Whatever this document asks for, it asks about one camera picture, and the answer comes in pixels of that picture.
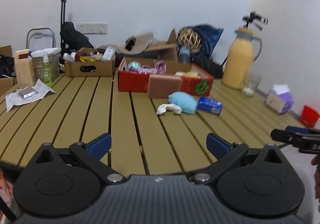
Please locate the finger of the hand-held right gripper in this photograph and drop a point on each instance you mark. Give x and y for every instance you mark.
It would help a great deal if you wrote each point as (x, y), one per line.
(296, 129)
(282, 135)

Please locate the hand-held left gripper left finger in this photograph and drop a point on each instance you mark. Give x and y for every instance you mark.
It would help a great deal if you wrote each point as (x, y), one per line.
(100, 142)

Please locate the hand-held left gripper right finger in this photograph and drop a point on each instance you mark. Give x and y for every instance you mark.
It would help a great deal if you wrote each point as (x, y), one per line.
(216, 145)

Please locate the red cardboard box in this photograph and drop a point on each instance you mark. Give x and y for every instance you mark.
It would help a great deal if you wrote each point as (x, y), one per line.
(132, 83)

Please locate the pink satin cloth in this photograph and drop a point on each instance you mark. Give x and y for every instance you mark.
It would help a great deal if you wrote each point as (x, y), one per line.
(160, 67)

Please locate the person's right hand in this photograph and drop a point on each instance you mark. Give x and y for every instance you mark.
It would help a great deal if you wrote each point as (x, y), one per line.
(317, 181)

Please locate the red bucket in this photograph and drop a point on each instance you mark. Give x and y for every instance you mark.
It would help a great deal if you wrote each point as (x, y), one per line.
(308, 116)

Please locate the purple tissue pack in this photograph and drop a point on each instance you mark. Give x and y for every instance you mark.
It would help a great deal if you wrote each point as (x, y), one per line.
(282, 101)

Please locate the blue packet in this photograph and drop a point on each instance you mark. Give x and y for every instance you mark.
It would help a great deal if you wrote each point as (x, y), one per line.
(210, 105)

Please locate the light blue plush toy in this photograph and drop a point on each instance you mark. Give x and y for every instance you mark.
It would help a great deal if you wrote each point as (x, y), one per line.
(182, 101)

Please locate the clear glass cup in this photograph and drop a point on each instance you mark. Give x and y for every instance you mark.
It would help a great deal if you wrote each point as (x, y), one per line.
(250, 89)

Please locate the yellow sponge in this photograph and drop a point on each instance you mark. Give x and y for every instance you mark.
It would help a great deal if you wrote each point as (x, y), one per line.
(192, 74)

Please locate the black case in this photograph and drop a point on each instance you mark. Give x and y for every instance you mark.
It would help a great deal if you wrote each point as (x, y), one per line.
(210, 69)

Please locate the white paper sheet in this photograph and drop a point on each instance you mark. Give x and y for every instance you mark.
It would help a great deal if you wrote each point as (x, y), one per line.
(42, 89)

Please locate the pink sponge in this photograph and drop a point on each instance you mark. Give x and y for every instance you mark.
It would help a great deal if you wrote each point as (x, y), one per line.
(163, 86)

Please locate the yellow thermos jug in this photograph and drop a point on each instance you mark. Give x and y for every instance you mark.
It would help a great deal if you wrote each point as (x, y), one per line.
(237, 64)

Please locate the shiny green ball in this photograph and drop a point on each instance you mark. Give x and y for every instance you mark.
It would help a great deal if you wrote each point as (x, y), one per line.
(134, 65)

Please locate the green spray bottle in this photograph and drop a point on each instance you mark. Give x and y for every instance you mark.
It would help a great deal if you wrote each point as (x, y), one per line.
(47, 74)

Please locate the silver foil packet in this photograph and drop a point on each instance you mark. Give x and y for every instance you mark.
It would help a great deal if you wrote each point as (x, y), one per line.
(27, 92)

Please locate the white carton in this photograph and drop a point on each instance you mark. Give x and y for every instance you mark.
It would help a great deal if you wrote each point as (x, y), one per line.
(108, 53)

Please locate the white bottle with red cap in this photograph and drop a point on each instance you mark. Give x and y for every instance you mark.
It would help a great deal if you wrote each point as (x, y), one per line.
(70, 57)

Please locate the light blue bottle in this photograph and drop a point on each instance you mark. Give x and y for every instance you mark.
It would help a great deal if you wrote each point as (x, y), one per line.
(184, 53)

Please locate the clear container with white lid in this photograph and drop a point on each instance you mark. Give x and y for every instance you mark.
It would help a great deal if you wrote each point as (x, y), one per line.
(37, 66)

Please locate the red white patterned cloth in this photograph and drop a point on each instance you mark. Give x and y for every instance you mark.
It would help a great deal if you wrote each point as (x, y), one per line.
(5, 189)

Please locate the dark blue cloth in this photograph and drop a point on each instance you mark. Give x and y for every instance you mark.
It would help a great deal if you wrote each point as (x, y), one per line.
(210, 39)

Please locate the open cardboard box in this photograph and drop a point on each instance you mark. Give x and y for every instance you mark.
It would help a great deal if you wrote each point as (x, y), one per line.
(162, 50)

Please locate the rattan ball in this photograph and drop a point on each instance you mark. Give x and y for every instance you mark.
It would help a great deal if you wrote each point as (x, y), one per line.
(190, 39)

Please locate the cardboard box with dark clothes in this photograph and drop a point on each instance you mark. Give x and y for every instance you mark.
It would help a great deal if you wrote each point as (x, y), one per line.
(6, 84)

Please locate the black trolley bag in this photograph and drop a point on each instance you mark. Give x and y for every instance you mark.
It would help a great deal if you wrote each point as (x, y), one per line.
(72, 35)

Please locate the white wall outlet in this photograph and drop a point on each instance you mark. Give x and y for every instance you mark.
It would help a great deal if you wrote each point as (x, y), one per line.
(92, 28)

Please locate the white metal folding frame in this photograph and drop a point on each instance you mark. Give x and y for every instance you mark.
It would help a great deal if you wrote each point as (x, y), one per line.
(28, 39)

